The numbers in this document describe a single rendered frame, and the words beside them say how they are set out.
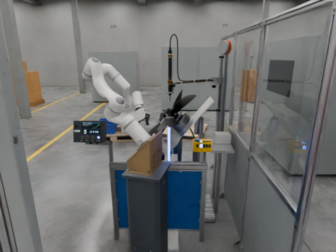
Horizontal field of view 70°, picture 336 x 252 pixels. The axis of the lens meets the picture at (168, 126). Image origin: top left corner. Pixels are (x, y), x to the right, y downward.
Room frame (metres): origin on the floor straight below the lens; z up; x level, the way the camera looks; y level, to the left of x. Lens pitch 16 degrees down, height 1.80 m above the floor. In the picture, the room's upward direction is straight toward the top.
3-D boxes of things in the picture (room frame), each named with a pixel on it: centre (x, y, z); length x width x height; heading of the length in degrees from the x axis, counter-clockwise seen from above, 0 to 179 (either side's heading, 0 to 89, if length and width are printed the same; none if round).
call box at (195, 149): (2.00, -0.30, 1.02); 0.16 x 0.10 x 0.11; 88
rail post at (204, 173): (2.00, -0.34, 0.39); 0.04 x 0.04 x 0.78; 88
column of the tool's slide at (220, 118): (2.77, -0.62, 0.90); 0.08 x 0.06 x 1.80; 33
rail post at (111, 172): (2.03, 0.52, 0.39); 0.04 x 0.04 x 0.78; 88
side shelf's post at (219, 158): (2.47, -0.57, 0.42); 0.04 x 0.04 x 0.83; 88
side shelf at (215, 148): (2.47, -0.57, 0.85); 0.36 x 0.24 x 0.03; 178
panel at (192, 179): (2.02, 0.09, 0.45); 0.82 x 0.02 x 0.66; 88
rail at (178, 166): (2.02, 0.09, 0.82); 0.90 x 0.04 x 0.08; 88
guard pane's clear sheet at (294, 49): (2.34, -0.74, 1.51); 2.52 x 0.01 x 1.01; 178
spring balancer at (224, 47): (2.77, -0.62, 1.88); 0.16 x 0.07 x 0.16; 33
